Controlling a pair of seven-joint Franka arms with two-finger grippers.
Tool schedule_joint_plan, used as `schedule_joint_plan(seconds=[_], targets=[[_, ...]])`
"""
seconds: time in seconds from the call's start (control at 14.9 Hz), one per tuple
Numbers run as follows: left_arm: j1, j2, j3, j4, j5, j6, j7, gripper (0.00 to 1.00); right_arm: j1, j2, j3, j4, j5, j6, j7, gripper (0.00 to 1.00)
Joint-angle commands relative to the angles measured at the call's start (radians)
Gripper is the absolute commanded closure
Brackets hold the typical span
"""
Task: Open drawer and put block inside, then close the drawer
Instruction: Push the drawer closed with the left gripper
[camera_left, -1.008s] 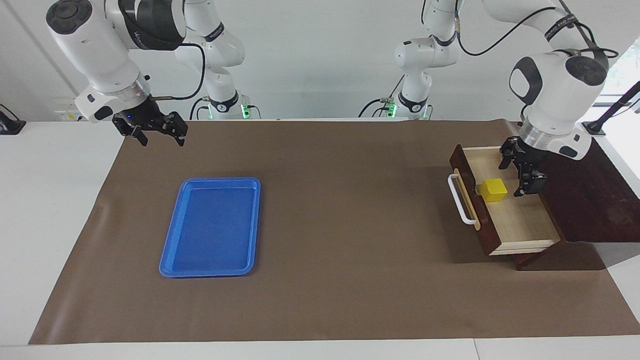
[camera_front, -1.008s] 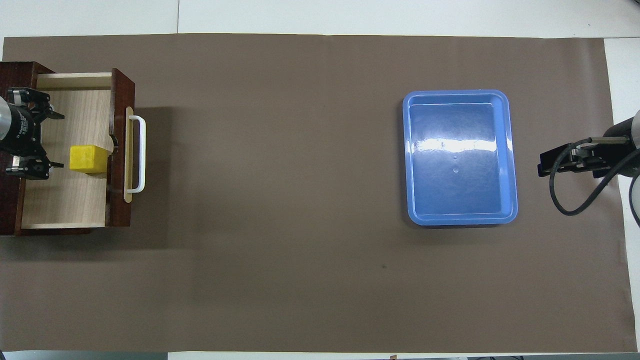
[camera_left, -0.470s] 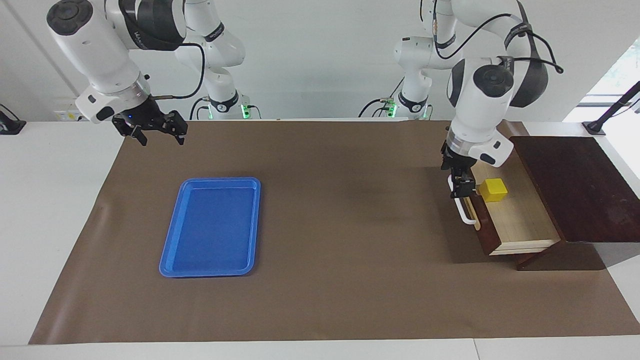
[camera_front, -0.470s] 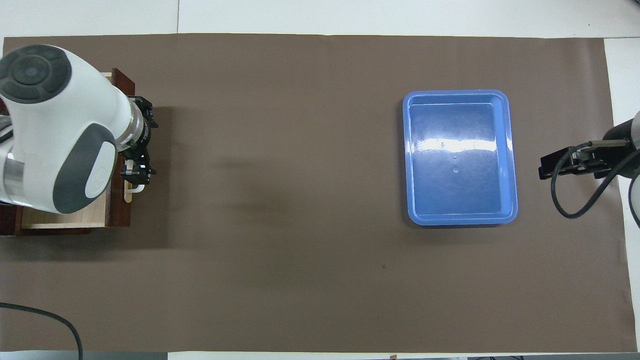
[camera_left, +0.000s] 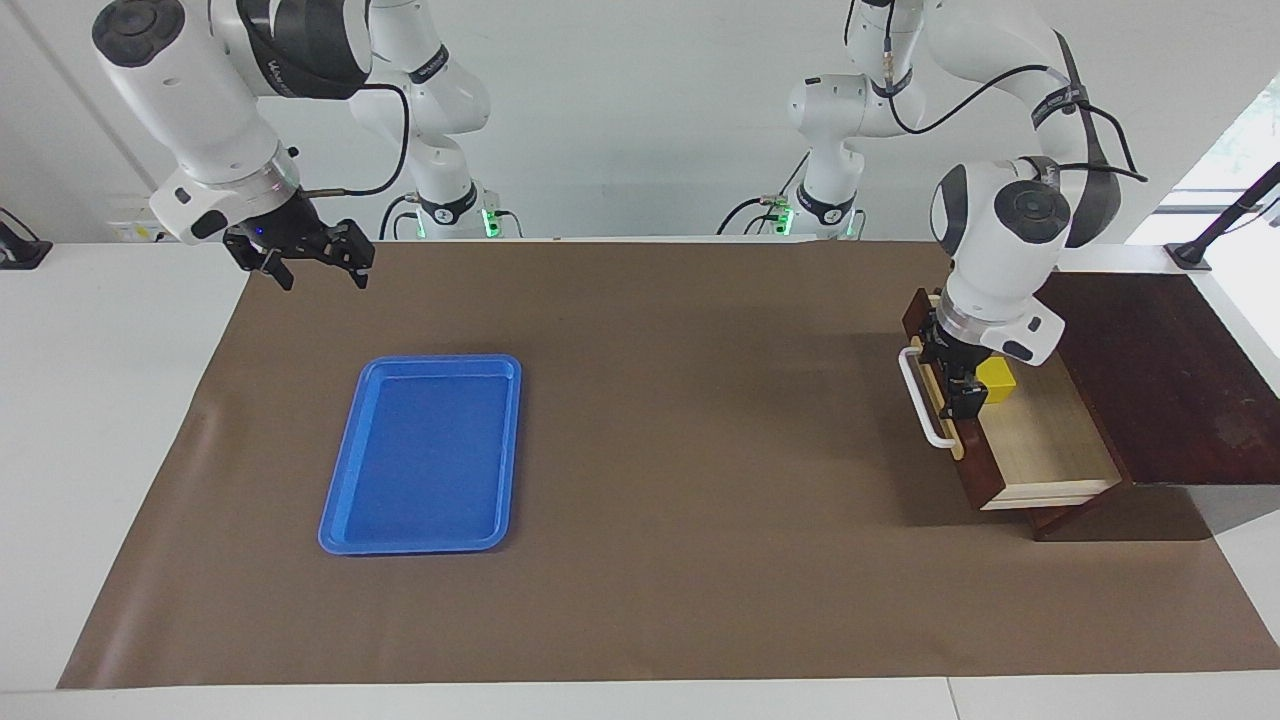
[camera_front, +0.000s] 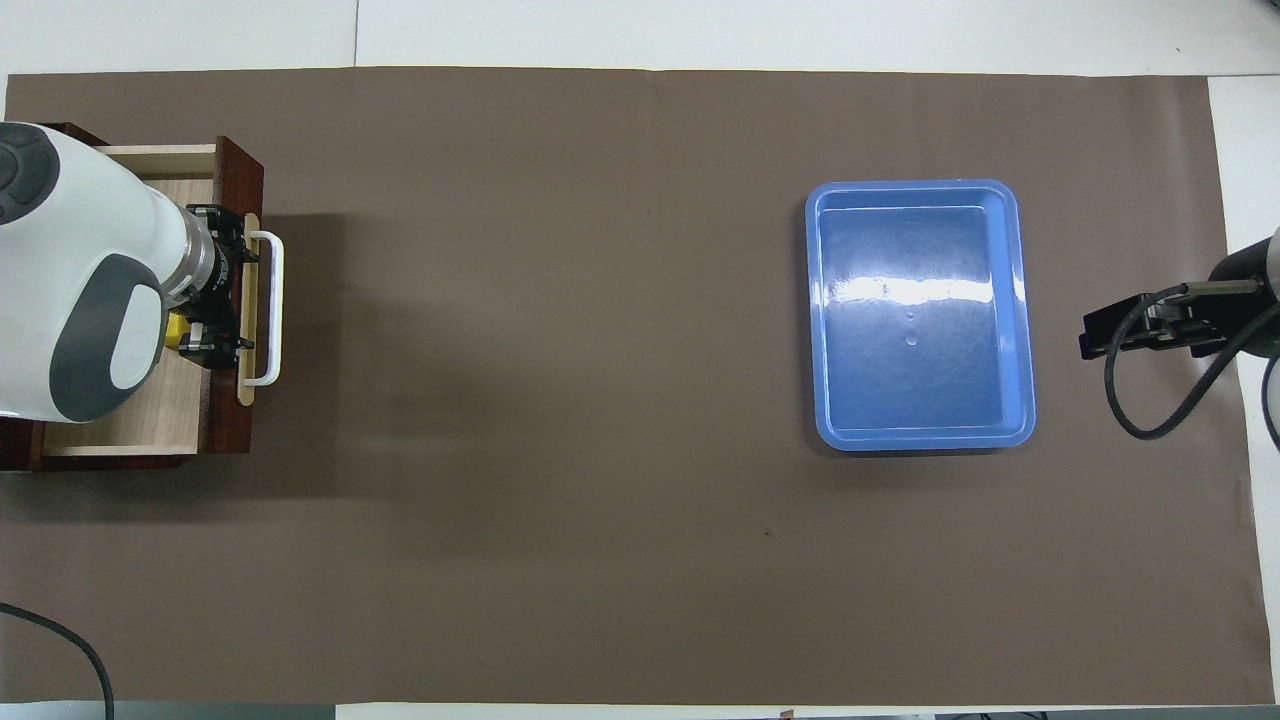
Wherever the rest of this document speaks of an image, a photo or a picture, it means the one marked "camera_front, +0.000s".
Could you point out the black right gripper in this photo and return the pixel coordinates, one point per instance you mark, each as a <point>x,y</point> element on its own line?
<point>1240,315</point>

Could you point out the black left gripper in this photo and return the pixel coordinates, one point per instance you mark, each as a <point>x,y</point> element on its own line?
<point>222,272</point>

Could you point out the yellow cube block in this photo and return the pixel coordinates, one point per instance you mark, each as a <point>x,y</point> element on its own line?
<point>176,330</point>

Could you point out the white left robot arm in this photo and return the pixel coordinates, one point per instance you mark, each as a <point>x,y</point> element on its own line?
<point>70,220</point>

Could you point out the blue plastic tray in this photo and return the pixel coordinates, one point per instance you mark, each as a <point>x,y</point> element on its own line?
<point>920,330</point>

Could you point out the brown table mat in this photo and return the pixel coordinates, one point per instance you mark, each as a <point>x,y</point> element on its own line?
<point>600,400</point>

